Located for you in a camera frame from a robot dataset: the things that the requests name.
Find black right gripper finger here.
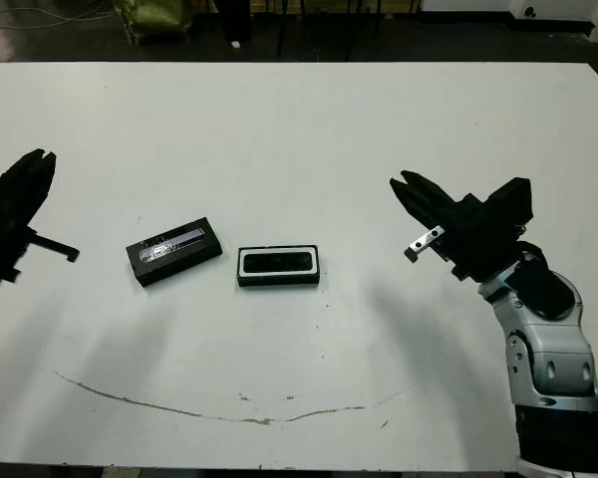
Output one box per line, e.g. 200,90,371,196
400,169,462,228
389,177,448,236

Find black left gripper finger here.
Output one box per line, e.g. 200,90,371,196
9,151,58,228
0,147,47,210

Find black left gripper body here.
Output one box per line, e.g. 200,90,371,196
0,198,81,295

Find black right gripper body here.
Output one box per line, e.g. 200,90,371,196
403,193,522,284

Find slim black camera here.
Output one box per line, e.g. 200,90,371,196
242,251,314,275

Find black box lid silver print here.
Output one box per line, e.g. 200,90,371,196
126,216,224,289

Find black box with white insert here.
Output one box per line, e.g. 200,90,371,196
236,243,323,289

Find yellow-green bag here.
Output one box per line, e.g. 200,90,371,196
112,0,196,47

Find white appliance with black knob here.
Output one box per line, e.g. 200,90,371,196
507,0,598,22

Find black upright stand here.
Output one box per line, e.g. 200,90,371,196
218,0,254,45

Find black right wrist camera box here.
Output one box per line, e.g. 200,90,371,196
487,176,534,228

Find thin white floor cable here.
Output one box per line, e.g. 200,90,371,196
0,0,119,25

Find black metal frame legs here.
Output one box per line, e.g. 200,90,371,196
276,0,385,62

